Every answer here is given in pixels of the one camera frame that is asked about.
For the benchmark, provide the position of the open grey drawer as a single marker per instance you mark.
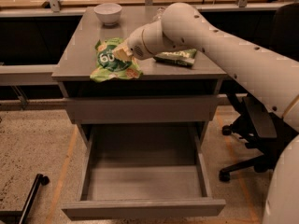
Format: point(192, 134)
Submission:
point(143, 171)

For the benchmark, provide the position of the dark green snack bag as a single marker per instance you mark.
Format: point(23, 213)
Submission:
point(183, 57)

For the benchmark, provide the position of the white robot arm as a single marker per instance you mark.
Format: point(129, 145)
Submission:
point(272, 78)

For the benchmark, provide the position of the white ceramic bowl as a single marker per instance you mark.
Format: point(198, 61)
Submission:
point(108, 13)

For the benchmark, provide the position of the closed grey drawer front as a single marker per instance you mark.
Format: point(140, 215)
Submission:
point(115, 110)

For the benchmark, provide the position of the grey drawer cabinet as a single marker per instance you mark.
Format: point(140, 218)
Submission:
point(157, 80)

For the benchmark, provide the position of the green rice chip bag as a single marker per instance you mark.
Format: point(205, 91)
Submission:
point(108, 67)

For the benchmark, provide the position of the black office chair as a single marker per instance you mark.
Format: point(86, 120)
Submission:
point(261, 129)

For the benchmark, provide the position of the black wheeled stand base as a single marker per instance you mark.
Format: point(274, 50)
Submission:
point(20, 216)

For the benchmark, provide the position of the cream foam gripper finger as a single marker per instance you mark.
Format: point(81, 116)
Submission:
point(122, 52)

